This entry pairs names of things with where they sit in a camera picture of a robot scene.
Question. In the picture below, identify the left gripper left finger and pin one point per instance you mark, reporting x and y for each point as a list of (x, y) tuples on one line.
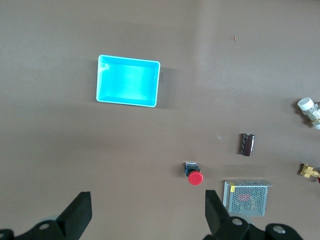
[(75, 217)]

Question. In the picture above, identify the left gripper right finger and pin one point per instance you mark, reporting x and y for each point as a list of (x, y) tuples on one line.
[(217, 220)]

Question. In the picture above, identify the red push button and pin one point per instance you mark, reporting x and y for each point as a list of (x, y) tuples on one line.
[(195, 178)]

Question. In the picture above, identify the perforated metal power supply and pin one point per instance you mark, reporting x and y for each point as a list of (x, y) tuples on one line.
[(247, 200)]

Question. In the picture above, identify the dark brown capacitor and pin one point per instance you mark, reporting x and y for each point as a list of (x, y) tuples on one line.
[(247, 145)]

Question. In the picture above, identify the cyan plastic bin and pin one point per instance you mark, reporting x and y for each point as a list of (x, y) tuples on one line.
[(127, 82)]

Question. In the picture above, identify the white-capped metal valve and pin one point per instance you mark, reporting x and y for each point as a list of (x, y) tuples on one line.
[(306, 103)]

